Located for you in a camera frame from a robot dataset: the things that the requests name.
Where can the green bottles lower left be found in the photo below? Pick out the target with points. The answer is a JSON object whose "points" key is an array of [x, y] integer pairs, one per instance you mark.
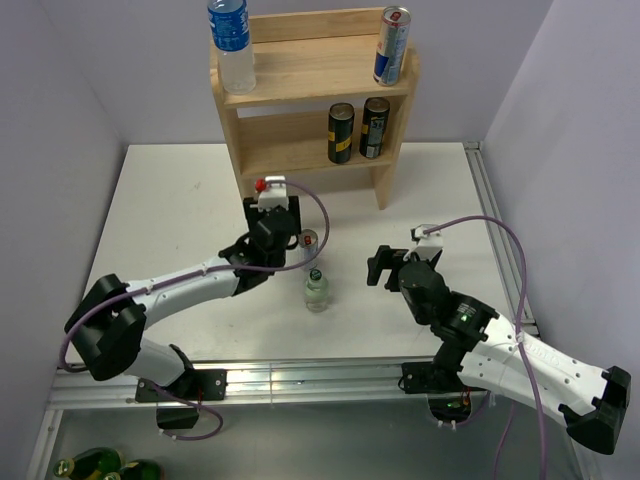
{"points": [[106, 463]]}

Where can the clear glass bottle front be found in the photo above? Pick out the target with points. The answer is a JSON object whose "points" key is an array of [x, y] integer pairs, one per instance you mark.
{"points": [[316, 294]]}

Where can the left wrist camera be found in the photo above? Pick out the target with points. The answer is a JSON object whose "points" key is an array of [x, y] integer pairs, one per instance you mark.
{"points": [[272, 193]]}

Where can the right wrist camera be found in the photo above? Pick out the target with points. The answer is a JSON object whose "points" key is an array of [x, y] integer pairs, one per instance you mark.
{"points": [[428, 243]]}

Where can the black can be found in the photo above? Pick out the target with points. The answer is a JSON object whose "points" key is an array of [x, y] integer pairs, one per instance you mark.
{"points": [[375, 117], [340, 130]]}

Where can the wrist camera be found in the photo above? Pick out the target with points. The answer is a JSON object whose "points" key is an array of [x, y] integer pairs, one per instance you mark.
{"points": [[428, 243], [272, 193]]}

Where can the wooden shelf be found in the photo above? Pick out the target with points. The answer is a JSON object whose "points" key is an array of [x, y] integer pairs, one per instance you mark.
{"points": [[304, 62]]}

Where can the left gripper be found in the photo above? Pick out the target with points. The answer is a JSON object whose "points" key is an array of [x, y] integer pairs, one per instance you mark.
{"points": [[251, 212]]}

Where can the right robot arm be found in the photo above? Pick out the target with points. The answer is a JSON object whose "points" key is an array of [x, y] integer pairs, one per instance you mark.
{"points": [[482, 349]]}

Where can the red bull can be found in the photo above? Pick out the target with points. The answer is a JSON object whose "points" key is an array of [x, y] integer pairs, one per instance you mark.
{"points": [[308, 244], [391, 46]]}

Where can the aluminium rail frame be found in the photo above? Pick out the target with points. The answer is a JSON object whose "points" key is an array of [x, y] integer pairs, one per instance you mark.
{"points": [[173, 201]]}

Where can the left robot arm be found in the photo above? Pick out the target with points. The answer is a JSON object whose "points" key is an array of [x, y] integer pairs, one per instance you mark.
{"points": [[107, 328]]}

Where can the plastic water bottle blue label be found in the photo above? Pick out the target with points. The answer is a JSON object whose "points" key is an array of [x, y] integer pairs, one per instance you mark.
{"points": [[229, 24]]}

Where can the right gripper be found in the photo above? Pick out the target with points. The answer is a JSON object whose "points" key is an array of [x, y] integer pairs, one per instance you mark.
{"points": [[385, 258]]}

